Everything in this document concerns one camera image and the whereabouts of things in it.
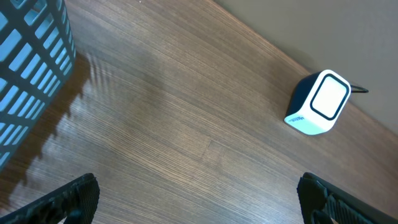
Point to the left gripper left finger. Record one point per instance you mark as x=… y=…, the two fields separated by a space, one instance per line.
x=75 y=202

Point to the grey plastic mesh basket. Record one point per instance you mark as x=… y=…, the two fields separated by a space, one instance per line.
x=38 y=55

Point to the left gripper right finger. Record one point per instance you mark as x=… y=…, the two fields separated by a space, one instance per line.
x=322 y=202

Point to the white barcode scanner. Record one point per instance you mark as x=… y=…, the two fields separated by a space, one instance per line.
x=317 y=102

